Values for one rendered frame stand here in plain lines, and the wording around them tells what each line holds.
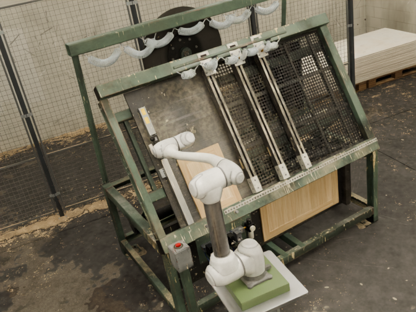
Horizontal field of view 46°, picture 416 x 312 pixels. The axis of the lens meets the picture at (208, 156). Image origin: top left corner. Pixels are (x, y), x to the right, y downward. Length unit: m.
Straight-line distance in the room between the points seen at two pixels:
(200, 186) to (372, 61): 5.86
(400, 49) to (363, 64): 0.74
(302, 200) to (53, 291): 2.49
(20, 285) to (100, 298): 0.93
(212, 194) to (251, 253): 0.53
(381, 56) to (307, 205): 4.16
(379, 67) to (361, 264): 4.42
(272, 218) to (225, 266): 1.50
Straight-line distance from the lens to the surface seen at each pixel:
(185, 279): 3.57
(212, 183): 2.70
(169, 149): 3.12
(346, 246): 4.76
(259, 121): 3.99
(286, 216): 4.49
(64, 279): 5.09
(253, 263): 3.08
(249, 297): 3.12
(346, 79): 4.61
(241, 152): 3.86
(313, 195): 4.62
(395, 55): 8.47
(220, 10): 4.53
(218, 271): 2.98
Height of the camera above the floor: 2.95
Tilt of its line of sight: 27 degrees down
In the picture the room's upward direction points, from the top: 10 degrees counter-clockwise
